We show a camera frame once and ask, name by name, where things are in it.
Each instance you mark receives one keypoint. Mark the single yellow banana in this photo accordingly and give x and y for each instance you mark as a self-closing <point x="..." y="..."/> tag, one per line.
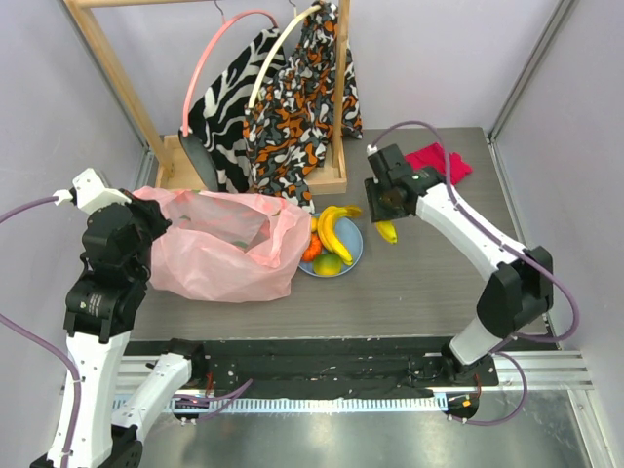
<point x="387" y="231"/>

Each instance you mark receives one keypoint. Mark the yellow banana bunch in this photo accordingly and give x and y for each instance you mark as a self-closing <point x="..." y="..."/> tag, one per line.
<point x="326" y="229"/>

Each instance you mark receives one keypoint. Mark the orange camouflage cloth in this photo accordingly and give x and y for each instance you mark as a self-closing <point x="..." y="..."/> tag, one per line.
<point x="288" y="124"/>

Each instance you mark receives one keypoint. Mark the light blue plate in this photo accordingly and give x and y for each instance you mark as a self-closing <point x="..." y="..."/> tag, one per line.
<point x="351" y="237"/>

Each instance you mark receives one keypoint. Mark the zebra pattern cloth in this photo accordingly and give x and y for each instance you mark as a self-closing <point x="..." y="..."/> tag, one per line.
<point x="211" y="134"/>

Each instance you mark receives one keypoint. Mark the wooden clothes rack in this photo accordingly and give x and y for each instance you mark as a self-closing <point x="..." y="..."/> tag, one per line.
<point x="175" y="170"/>

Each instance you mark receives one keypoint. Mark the red folded cloth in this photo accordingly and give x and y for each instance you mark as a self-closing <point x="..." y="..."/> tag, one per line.
<point x="433" y="156"/>

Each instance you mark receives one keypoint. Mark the green orange citrus fruit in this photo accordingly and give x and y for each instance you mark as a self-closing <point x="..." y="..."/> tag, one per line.
<point x="327" y="265"/>

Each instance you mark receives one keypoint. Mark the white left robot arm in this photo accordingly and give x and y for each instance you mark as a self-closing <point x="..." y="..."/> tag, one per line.
<point x="100" y="312"/>

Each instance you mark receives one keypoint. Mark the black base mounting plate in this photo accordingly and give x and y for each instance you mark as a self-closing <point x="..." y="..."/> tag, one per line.
<point x="329" y="369"/>

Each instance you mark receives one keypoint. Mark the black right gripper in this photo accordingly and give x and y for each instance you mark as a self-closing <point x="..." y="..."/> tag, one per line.
<point x="378" y="199"/>

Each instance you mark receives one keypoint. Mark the pink peach plastic bag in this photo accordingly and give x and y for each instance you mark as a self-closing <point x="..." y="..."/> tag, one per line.
<point x="227" y="247"/>

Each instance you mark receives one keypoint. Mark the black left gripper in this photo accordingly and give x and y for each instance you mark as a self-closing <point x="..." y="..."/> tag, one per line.
<point x="153" y="210"/>

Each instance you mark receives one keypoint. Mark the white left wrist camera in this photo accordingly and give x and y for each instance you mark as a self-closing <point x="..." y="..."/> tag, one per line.
<point x="90" y="192"/>

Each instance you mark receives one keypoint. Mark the aluminium frame rail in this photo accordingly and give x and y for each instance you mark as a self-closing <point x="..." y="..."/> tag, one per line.
<point x="518" y="372"/>

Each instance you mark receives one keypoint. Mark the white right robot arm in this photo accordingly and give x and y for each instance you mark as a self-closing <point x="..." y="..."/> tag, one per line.
<point x="517" y="289"/>

